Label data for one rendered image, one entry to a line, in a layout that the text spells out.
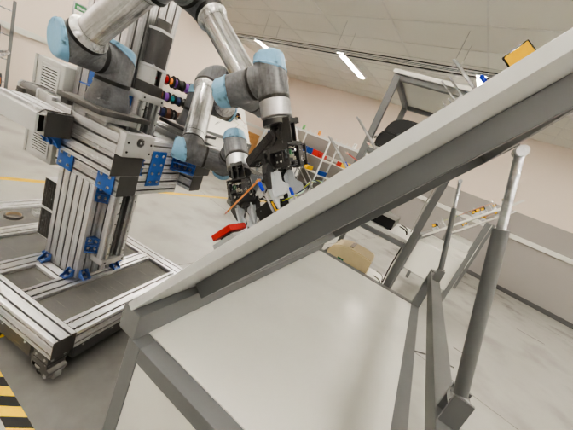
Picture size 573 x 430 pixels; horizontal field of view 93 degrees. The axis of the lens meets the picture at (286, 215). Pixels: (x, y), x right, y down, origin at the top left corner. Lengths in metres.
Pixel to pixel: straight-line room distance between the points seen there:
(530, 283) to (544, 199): 1.86
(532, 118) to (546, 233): 7.59
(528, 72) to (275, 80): 0.46
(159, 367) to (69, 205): 1.24
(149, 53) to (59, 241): 1.07
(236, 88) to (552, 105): 0.57
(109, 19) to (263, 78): 0.56
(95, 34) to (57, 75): 0.60
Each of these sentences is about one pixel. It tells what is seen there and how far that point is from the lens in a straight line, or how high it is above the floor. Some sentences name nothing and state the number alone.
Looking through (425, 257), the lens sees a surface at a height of 0.65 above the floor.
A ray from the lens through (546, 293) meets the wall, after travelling 8.23.
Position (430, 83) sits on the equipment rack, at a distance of 1.68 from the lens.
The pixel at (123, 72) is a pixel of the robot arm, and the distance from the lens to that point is 1.28.
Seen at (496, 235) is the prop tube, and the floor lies 1.30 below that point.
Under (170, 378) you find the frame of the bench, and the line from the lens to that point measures 0.68.
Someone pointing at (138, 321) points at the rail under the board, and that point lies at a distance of 0.69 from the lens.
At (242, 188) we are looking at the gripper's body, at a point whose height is 1.14.
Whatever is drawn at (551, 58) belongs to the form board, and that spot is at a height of 1.48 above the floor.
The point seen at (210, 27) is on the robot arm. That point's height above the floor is 1.52.
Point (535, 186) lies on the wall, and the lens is 8.11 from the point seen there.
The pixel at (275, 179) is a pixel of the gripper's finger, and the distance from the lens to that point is 0.66.
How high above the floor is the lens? 1.32
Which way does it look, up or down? 15 degrees down
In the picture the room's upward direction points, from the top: 23 degrees clockwise
